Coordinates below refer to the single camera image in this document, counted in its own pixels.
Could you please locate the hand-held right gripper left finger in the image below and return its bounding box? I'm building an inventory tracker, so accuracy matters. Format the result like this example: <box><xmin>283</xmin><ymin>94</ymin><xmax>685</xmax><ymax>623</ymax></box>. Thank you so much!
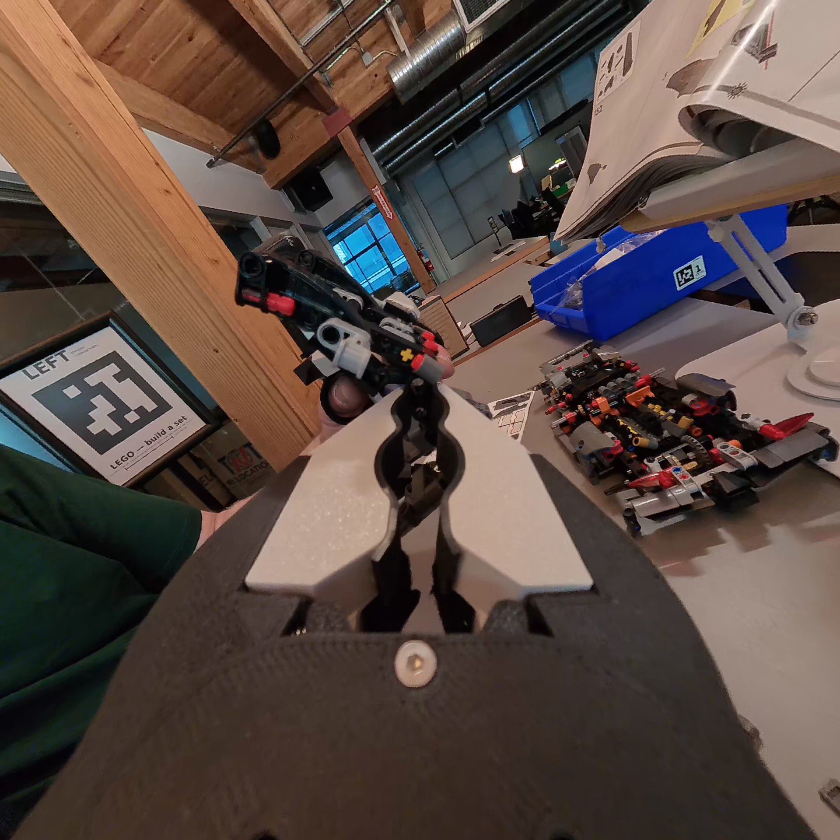
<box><xmin>243</xmin><ymin>389</ymin><xmax>417</xmax><ymax>629</ymax></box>

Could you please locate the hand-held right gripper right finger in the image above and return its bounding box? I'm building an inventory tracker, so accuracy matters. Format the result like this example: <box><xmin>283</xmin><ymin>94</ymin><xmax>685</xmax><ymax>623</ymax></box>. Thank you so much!
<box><xmin>431</xmin><ymin>385</ymin><xmax>595</xmax><ymax>632</ymax></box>

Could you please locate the black lego door assembly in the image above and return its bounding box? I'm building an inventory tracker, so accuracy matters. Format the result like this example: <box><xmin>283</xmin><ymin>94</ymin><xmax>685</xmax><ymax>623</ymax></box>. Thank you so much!
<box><xmin>235</xmin><ymin>251</ymin><xmax>455</xmax><ymax>519</ymax></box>

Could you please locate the lego car chassis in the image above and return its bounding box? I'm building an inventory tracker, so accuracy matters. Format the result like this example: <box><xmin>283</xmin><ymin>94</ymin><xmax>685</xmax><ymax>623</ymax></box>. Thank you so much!
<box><xmin>539</xmin><ymin>341</ymin><xmax>840</xmax><ymax>539</ymax></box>

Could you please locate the lego instruction booklet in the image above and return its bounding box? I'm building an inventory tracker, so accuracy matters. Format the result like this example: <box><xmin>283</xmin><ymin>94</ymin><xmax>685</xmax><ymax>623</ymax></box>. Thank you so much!
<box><xmin>554</xmin><ymin>0</ymin><xmax>840</xmax><ymax>244</ymax></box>

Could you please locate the person's left hand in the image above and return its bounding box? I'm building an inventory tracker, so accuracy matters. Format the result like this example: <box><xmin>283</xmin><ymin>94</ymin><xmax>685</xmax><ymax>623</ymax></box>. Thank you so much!
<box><xmin>317</xmin><ymin>346</ymin><xmax>458</xmax><ymax>454</ymax></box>

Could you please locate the blue-lit window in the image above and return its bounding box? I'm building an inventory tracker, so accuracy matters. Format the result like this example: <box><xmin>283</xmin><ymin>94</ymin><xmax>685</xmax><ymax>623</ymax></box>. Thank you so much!
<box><xmin>325</xmin><ymin>210</ymin><xmax>405</xmax><ymax>294</ymax></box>

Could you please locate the printed cardboard moving box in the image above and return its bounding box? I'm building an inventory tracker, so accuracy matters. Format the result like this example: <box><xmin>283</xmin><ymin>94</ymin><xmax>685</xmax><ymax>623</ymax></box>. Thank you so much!
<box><xmin>147</xmin><ymin>427</ymin><xmax>274</xmax><ymax>513</ymax></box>

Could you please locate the slanted wooden beam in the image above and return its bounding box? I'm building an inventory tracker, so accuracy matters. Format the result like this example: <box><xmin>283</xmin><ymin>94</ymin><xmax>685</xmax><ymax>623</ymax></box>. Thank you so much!
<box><xmin>335</xmin><ymin>125</ymin><xmax>438</xmax><ymax>294</ymax></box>

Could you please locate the sticker sheet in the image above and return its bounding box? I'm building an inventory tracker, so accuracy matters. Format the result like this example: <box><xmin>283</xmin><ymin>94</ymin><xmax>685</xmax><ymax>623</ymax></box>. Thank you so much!
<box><xmin>487</xmin><ymin>390</ymin><xmax>536</xmax><ymax>441</ymax></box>

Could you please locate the black box device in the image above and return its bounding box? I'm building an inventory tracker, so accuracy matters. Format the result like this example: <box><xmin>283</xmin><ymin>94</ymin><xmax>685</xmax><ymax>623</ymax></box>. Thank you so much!
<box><xmin>469</xmin><ymin>295</ymin><xmax>533</xmax><ymax>348</ymax></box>

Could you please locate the framed marker sign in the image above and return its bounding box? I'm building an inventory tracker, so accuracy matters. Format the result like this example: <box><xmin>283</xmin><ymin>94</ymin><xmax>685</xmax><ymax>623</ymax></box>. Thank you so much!
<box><xmin>0</xmin><ymin>314</ymin><xmax>221</xmax><ymax>488</ymax></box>

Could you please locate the person's green shirt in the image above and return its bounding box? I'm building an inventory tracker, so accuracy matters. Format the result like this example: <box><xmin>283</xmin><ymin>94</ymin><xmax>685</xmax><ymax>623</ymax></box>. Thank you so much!
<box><xmin>0</xmin><ymin>446</ymin><xmax>206</xmax><ymax>829</ymax></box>

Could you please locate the clear plastic parts bag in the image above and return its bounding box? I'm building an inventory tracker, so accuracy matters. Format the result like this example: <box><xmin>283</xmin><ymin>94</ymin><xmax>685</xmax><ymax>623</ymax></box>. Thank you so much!
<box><xmin>556</xmin><ymin>239</ymin><xmax>634</xmax><ymax>309</ymax></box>

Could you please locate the blue plastic parts bin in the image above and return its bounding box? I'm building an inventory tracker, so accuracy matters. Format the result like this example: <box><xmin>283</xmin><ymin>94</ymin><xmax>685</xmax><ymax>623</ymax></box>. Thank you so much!
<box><xmin>530</xmin><ymin>203</ymin><xmax>788</xmax><ymax>329</ymax></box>

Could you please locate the white book stand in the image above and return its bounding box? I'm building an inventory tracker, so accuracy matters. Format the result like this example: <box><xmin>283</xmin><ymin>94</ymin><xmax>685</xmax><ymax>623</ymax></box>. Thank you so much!
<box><xmin>620</xmin><ymin>141</ymin><xmax>840</xmax><ymax>483</ymax></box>

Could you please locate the black wall speaker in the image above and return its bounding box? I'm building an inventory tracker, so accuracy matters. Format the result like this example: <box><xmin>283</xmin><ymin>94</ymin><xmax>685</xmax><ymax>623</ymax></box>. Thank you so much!
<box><xmin>289</xmin><ymin>169</ymin><xmax>333</xmax><ymax>211</ymax></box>

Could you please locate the wooden post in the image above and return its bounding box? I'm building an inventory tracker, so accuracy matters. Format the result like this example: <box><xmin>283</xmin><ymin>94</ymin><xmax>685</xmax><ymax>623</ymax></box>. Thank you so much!
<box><xmin>0</xmin><ymin>0</ymin><xmax>322</xmax><ymax>470</ymax></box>

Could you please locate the silver air duct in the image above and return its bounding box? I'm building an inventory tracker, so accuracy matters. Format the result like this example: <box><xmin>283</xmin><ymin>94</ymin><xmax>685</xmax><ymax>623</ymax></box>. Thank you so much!
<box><xmin>387</xmin><ymin>10</ymin><xmax>467</xmax><ymax>103</ymax></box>

